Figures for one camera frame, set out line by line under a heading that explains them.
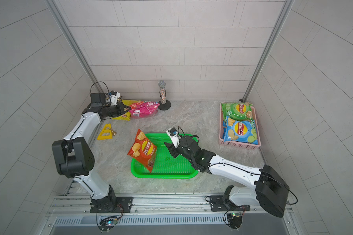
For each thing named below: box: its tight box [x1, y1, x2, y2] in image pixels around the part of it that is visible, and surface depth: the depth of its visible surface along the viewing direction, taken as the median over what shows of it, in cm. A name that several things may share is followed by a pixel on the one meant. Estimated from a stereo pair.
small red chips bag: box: [126, 128, 158, 173], surface depth 79 cm
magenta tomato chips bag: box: [128, 101, 161, 118], surface depth 91 cm
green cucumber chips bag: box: [221, 101, 253, 122], surface depth 98 cm
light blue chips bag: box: [223, 115, 259, 145], surface depth 86 cm
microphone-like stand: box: [158, 79, 172, 111], surface depth 101 cm
